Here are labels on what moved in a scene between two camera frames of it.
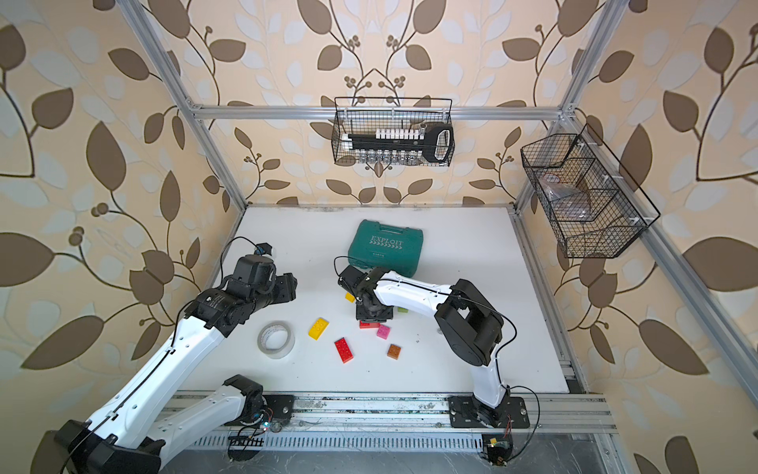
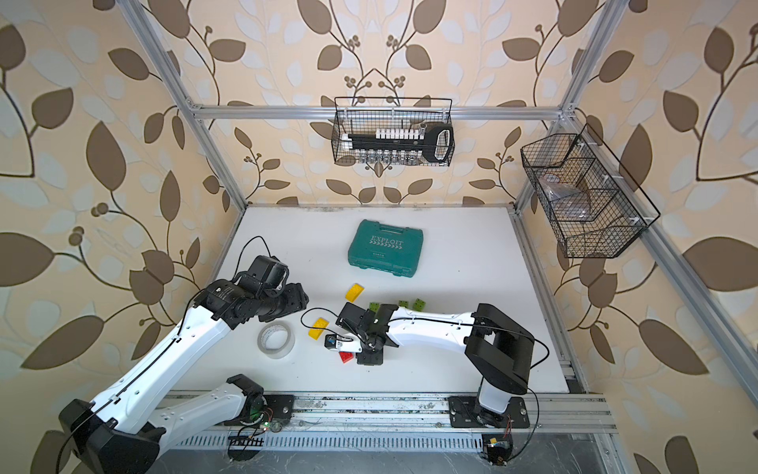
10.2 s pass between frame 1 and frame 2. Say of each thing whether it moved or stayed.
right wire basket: stayed
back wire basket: stayed
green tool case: stayed
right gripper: moved
